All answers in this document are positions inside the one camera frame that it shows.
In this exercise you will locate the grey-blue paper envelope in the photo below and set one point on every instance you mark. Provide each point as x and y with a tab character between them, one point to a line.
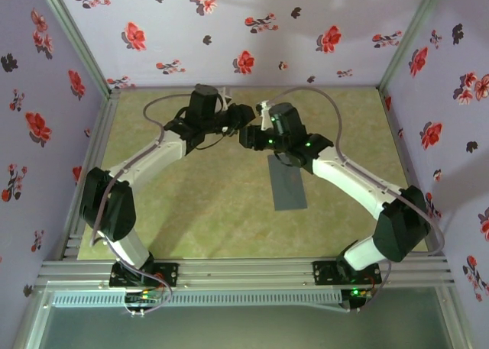
290	192

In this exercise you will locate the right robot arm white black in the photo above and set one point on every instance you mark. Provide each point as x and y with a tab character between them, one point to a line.
401	227

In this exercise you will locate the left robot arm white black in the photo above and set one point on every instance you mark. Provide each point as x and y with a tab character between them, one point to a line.
107	204

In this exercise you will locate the small circuit board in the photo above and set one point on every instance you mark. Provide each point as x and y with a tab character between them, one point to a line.
359	292
143	297

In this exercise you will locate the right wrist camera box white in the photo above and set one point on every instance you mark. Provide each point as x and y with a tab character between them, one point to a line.
263	114

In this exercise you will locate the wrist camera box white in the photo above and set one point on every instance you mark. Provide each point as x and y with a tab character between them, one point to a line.
226	99
263	114

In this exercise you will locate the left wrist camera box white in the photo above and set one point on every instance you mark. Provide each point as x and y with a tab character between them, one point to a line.
226	99

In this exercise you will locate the thin aluminium wall rail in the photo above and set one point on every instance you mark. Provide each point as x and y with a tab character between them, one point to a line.
355	87

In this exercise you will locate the aluminium side rail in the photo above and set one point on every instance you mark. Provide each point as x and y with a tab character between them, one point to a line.
397	135
100	135

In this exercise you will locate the long aluminium base rail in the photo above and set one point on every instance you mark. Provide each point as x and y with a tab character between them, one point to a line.
244	272

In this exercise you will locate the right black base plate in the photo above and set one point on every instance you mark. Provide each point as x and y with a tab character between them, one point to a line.
324	274

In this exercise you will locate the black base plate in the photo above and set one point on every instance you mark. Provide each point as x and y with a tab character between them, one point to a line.
324	274
168	274

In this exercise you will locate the aluminium corner post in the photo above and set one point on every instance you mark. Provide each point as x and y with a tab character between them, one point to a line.
412	36
76	36

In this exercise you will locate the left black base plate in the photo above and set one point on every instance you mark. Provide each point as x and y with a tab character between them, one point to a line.
168	274

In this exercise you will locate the aluminium frame leg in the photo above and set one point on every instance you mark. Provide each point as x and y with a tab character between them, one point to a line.
32	318
453	318

